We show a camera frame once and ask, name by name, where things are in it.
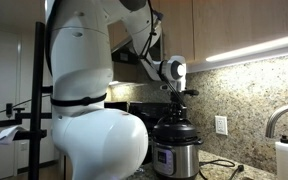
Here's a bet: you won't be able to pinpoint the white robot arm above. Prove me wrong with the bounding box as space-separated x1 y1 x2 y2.
45 0 186 180

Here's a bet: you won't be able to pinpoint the steel range hood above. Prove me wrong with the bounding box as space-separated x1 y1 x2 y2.
110 13 164 66

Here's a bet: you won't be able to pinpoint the steel pressure cooker base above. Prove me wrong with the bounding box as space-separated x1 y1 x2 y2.
152 142 199 180

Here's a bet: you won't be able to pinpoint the white soap bottle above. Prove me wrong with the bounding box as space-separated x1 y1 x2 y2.
275 135 288 180

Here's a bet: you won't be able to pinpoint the under-cabinet light strip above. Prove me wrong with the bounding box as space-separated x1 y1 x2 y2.
187 36 288 73

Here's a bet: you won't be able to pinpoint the black pressure cooker lid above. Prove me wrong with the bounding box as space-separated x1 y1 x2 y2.
152 117 203 146

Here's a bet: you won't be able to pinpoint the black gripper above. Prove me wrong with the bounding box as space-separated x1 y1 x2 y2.
168 89 199 124

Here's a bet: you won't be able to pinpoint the wooden upper cabinets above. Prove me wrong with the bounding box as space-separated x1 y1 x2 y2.
107 0 288 85

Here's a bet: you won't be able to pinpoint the black camera stand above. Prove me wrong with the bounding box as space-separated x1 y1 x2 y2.
14 22 47 180

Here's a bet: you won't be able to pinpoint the white paper tag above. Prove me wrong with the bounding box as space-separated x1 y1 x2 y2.
0 126 24 145

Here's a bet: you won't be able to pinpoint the black power cord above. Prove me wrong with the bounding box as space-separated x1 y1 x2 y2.
197 158 245 180

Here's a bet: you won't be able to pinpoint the curved steel faucet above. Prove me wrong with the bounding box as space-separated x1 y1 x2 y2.
265 105 288 138

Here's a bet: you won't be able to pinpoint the white wall outlet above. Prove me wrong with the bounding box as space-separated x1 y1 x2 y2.
215 116 228 135

